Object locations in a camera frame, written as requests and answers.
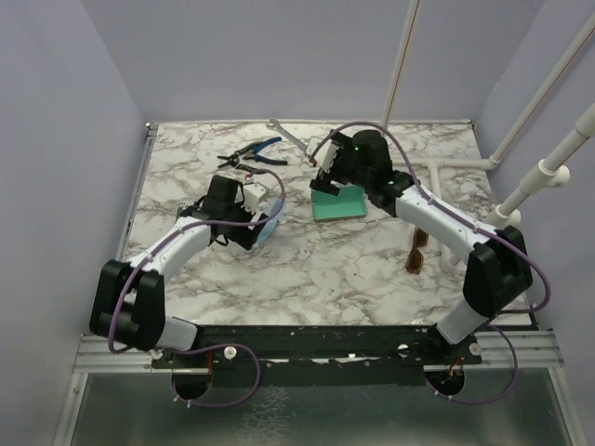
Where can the grey rectangular block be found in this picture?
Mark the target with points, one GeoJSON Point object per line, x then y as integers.
{"type": "Point", "coordinates": [348, 204]}

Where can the aluminium extrusion rail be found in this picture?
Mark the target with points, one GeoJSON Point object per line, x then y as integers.
{"type": "Point", "coordinates": [79, 380]}

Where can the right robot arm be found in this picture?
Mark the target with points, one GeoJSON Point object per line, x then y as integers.
{"type": "Point", "coordinates": [497, 267]}

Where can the blue handled pliers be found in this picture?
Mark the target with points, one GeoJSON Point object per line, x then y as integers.
{"type": "Point", "coordinates": [252, 152]}

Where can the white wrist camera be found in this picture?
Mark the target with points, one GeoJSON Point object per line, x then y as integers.
{"type": "Point", "coordinates": [254, 194]}
{"type": "Point", "coordinates": [326, 156]}

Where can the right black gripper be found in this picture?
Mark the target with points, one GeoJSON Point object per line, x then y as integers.
{"type": "Point", "coordinates": [323, 179]}

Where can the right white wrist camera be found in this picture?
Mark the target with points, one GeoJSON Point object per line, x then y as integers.
{"type": "Point", "coordinates": [326, 156]}

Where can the silver open-end wrench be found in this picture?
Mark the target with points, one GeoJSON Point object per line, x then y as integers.
{"type": "Point", "coordinates": [276, 126]}

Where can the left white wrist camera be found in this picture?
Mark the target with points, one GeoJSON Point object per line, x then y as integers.
{"type": "Point", "coordinates": [254, 194]}

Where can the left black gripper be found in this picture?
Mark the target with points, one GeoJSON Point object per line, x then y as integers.
{"type": "Point", "coordinates": [245, 236]}

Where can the white PVC pipe frame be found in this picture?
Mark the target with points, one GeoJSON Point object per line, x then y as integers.
{"type": "Point", "coordinates": [521, 71]}

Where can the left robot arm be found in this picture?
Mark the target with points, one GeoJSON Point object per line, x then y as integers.
{"type": "Point", "coordinates": [129, 306]}

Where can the black handled cutters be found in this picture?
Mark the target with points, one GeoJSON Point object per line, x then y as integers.
{"type": "Point", "coordinates": [241, 162]}

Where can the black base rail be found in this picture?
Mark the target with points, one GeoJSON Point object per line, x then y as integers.
{"type": "Point", "coordinates": [310, 356]}

